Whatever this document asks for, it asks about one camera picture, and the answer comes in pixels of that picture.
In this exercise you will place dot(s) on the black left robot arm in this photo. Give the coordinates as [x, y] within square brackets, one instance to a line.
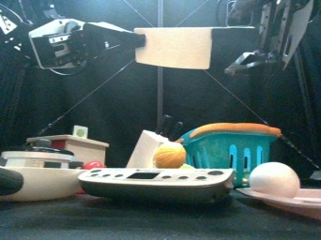
[9, 28]

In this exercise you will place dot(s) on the small white block green dot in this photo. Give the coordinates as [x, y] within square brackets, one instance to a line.
[80, 132]

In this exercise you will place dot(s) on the wooden block with white side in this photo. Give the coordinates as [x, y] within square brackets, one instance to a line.
[83, 148]

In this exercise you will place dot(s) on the green toy fruit half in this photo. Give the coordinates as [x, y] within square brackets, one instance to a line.
[186, 166]

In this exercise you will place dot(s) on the white toy pot dark lid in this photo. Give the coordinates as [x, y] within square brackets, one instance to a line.
[37, 159]

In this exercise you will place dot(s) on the white toy egg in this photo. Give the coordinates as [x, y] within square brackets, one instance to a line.
[273, 179]

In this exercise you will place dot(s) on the red round toy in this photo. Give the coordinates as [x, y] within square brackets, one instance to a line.
[94, 165]

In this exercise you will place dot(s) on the white bowl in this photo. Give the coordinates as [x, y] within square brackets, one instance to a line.
[46, 184]

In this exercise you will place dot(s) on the dark round toy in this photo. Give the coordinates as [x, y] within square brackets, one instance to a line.
[9, 181]

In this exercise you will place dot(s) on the pink tray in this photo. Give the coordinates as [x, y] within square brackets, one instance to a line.
[292, 203]

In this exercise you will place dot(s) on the grey vertical frame pole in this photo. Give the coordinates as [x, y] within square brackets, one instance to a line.
[159, 93]

